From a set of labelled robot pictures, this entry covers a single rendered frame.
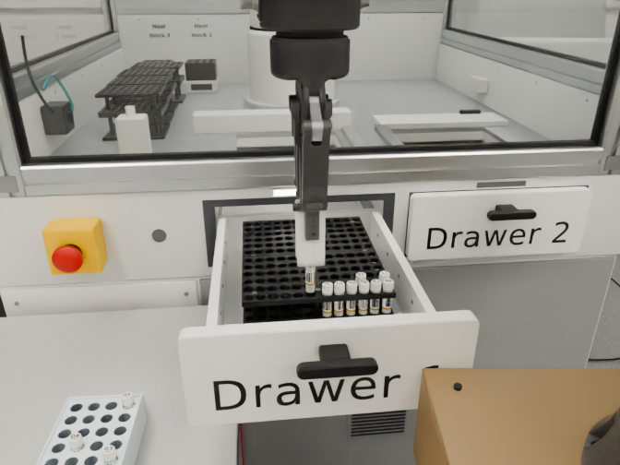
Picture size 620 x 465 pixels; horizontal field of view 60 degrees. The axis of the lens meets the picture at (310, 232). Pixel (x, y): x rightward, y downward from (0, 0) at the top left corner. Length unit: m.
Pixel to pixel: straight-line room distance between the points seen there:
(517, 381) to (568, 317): 0.52
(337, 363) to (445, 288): 0.47
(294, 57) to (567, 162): 0.56
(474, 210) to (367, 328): 0.40
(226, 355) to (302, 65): 0.28
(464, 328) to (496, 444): 0.11
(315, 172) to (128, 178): 0.38
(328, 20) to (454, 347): 0.33
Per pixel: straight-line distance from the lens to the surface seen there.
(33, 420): 0.74
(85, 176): 0.82
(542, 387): 0.58
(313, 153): 0.49
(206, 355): 0.52
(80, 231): 0.81
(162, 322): 0.84
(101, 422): 0.65
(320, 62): 0.49
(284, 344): 0.52
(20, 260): 0.91
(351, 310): 0.63
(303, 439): 1.09
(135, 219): 0.84
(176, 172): 0.80
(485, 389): 0.56
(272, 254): 0.70
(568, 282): 1.04
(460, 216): 0.86
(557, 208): 0.93
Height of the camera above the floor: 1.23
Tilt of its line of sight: 25 degrees down
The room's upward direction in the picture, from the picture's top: straight up
